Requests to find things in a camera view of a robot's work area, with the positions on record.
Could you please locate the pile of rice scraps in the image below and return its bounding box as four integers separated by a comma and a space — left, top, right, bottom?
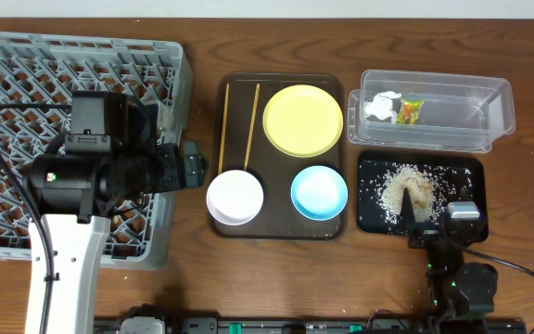
358, 161, 473, 225

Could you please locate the white round bowl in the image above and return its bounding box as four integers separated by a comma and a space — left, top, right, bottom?
206, 170, 264, 226

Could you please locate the light blue bowl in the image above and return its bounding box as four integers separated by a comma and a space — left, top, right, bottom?
290, 165, 349, 221

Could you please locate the wooden chopstick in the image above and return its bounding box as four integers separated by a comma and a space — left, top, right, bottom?
218, 83, 230, 174
244, 83, 261, 171

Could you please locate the green snack wrapper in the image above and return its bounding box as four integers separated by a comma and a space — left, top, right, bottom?
397, 99, 425, 125

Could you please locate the white tissue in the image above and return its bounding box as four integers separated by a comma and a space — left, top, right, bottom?
362, 91, 401, 123

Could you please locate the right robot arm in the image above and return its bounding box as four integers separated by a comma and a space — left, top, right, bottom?
400, 188, 498, 333

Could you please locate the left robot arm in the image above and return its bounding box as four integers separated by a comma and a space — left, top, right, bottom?
23, 91, 208, 333

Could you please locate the black rectangular tray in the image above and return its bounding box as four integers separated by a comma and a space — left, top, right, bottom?
357, 150, 489, 237

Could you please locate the dark brown serving tray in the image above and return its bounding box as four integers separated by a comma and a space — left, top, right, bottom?
208, 72, 347, 240

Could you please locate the clear plastic bin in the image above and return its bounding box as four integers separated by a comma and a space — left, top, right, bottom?
347, 70, 515, 153

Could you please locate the yellow round plate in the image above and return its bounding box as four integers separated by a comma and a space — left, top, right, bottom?
262, 84, 343, 158

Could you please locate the grey plastic dish rack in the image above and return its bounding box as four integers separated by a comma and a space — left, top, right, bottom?
0, 32, 194, 261

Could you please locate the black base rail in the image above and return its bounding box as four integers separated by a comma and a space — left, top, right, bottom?
93, 305, 528, 334

